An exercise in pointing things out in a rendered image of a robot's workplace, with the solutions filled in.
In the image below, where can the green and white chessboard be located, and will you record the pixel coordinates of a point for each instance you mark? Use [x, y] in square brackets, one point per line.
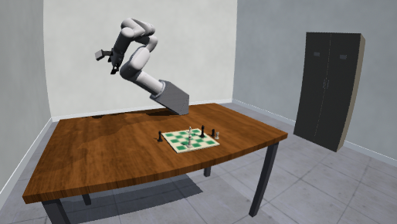
[179, 140]

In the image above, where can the white chess king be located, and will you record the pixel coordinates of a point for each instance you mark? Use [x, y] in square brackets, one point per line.
[189, 141]

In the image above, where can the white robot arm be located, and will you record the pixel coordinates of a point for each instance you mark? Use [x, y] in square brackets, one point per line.
[132, 69]

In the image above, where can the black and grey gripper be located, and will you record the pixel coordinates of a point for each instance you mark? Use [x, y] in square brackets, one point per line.
[116, 61]

